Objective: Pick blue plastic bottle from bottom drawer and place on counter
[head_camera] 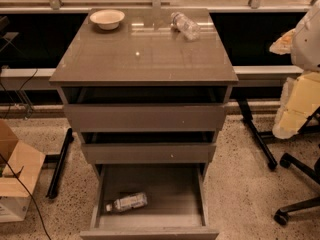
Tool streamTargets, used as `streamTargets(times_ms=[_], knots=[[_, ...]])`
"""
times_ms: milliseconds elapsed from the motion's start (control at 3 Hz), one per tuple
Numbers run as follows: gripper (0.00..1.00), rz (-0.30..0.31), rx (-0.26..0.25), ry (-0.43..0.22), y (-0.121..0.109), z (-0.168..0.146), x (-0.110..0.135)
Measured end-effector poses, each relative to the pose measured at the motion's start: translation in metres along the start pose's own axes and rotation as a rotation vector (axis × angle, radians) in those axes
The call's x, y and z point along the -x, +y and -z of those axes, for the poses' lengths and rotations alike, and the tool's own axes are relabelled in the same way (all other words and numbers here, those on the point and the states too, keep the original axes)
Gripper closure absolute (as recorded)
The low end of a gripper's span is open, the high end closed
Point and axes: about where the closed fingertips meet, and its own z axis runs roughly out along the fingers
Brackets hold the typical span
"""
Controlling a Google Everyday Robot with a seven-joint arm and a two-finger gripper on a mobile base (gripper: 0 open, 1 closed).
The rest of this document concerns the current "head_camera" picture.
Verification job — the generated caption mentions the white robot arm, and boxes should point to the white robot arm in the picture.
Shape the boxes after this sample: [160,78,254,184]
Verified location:
[269,1,320,139]

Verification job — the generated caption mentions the black desk leg right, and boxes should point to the black desk leg right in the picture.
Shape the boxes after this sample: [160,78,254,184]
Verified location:
[237,99,277,171]

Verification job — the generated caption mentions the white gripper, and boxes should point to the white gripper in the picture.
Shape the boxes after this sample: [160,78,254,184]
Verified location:
[269,29,320,139]

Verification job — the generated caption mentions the black desk leg left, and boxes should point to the black desk leg left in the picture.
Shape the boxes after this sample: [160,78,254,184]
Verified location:
[45,128,74,199]

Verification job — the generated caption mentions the top drawer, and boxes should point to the top drawer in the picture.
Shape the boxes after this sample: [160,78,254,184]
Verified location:
[62,86,228,133]

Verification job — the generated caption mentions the open bottom drawer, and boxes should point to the open bottom drawer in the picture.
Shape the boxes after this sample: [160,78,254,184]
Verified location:
[80,164,218,240]

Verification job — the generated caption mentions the black cable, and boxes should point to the black cable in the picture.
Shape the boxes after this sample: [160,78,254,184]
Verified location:
[0,67,53,240]

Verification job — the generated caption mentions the grey drawer cabinet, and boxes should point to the grey drawer cabinet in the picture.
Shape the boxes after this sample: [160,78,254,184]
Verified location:
[48,7,240,240]

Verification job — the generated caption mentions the clear plastic bottle on counter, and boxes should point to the clear plastic bottle on counter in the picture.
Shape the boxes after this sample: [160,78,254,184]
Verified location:
[171,12,201,41]

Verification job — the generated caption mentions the black office chair base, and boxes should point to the black office chair base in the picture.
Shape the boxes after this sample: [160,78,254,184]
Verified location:
[273,107,320,226]

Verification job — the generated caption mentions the cardboard box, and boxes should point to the cardboard box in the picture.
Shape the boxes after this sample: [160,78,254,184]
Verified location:
[0,120,45,223]

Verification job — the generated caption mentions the black desk leg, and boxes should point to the black desk leg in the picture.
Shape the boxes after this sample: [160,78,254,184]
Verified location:
[45,128,74,199]
[237,99,277,171]

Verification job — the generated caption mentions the white bowl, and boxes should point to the white bowl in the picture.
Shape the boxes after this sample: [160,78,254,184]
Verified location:
[90,9,125,30]

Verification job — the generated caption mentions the blue labelled plastic bottle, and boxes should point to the blue labelled plastic bottle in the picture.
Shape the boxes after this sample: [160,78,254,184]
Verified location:
[105,192,148,213]

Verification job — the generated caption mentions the middle drawer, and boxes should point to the middle drawer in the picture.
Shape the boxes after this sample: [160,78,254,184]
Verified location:
[82,131,216,164]

